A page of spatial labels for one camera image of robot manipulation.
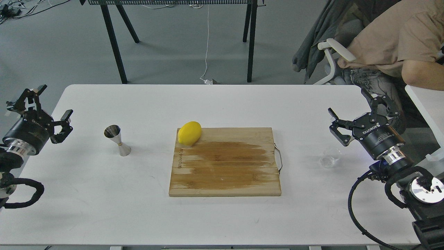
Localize black metal table frame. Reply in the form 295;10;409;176
79;0;258;84

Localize white side table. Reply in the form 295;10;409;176
405;85;444;161

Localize clear glass measuring cup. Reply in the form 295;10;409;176
318;147;342;169

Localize person in tan shirt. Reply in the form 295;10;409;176
338;0;443;91

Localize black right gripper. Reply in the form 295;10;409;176
328;89;405;161

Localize white cable on floor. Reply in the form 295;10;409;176
199;3;214;85

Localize wooden cutting board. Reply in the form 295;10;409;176
169;127;282;197

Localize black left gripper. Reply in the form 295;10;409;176
2;84;73;156

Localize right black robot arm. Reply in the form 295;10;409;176
328;90;444;250

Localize steel double jigger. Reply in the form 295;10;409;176
104;125;131;157

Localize grey jacket on chair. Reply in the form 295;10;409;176
292;0;398;82

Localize white office chair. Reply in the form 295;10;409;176
314;38;356;85

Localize yellow lemon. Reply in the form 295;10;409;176
178;121;202;146

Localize black cables on floor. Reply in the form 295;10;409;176
0;0;71;25

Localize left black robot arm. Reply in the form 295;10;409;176
0;84;73;209

